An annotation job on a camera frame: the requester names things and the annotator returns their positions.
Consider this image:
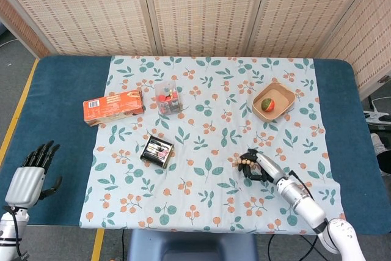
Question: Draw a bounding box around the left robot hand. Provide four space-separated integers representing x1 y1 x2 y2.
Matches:
4 140 63 207

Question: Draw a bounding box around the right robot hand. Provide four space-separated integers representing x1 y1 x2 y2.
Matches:
238 149 288 185

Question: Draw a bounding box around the wooden bead bracelet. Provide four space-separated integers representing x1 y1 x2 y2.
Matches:
235 155 259 170

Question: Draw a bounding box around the blue table mat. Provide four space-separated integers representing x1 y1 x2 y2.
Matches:
0 55 391 236

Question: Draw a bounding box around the green orange ball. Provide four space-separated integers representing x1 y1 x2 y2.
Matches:
261 97 276 112

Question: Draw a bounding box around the floral tablecloth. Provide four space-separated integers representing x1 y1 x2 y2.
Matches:
78 55 345 233

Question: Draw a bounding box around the wooden square tray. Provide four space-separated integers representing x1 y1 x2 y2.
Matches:
252 81 296 123

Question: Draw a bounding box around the black battery pack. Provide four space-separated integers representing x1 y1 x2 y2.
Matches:
140 134 175 169

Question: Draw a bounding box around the blue-grey chair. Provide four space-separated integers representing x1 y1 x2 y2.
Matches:
126 229 259 261

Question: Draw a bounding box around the orange cardboard box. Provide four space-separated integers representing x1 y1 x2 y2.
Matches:
82 89 146 128

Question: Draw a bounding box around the clear plastic box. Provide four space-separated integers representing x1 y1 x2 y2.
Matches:
153 81 184 116

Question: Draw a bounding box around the bamboo folding screen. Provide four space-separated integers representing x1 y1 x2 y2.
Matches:
0 0 391 100

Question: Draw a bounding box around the black cable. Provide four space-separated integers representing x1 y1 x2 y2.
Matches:
268 233 329 261

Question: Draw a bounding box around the white device with cables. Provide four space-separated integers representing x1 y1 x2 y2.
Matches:
362 95 391 125

